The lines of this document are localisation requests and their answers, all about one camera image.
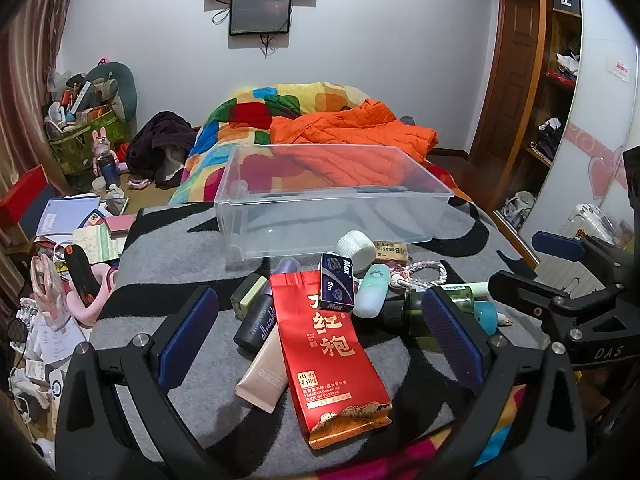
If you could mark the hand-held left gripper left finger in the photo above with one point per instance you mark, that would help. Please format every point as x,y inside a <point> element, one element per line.
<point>185,340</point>

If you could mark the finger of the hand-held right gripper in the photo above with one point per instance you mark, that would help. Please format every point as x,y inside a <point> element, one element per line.
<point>557,246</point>
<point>525,290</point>

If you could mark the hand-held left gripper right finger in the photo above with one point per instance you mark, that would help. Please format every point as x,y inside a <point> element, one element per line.
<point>452,335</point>

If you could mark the light blue tape roll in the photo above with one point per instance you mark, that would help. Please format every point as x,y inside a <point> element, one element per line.
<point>486,317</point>

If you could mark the pale green stick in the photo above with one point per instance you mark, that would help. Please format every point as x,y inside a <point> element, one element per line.
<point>475,288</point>

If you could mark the dark green glass bottle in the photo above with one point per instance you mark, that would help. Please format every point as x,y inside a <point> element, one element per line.
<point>405,312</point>

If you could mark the black cylindrical bottle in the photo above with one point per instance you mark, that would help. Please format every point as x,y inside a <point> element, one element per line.
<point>255,325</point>

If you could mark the beige cosmetic tube white cap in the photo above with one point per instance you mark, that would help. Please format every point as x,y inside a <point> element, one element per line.
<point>262,375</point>

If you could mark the red tea packet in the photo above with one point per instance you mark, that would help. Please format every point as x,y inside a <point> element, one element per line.
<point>325,360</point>

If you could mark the clear plastic storage box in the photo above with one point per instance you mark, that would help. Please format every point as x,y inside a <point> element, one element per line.
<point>325,225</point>

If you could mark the white suitcase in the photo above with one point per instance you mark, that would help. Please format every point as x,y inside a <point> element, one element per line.
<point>580,240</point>

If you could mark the grey black patterned blanket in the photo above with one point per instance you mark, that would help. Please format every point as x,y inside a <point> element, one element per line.
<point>165,270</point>

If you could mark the olive green block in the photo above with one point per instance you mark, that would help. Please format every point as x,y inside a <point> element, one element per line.
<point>246,297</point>

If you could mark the mint green tube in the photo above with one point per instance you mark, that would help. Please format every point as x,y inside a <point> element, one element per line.
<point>372,292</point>

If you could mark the brown eraser pack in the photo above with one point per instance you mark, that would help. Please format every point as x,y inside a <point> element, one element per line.
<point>392,252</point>

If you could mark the black handheld device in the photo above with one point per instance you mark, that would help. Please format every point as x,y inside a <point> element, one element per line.
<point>82,275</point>

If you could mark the wooden wardrobe shelves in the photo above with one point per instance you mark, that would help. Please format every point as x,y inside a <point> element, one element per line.
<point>550,125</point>

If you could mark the purple plastic cap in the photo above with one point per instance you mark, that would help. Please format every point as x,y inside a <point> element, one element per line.
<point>286,266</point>

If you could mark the small blue cardboard box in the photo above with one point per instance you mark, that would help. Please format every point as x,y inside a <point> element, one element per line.
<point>337,282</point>

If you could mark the pink book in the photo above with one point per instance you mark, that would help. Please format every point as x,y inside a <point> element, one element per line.
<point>120,223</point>

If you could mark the white sliding wardrobe door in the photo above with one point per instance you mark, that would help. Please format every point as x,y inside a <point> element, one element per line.
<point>600,110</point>

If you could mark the blue notebook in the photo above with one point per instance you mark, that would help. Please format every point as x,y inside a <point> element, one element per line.
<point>67,215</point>

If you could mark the brown wooden door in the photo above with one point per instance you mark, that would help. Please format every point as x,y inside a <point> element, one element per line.
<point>510,75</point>

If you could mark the dark clothes pile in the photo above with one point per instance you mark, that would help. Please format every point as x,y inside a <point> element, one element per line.
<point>160,142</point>

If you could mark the pink rabbit toy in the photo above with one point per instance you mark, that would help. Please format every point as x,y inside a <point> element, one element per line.
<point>102,146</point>

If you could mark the red box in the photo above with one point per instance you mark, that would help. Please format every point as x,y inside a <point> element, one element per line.
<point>22,195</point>

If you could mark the multicolour patchwork quilt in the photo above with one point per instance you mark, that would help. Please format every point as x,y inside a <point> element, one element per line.
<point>240,120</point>

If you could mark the orange puffy duvet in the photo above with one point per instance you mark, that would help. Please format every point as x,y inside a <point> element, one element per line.
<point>350,130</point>

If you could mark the striped curtain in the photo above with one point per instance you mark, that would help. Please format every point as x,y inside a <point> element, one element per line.
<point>25,85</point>

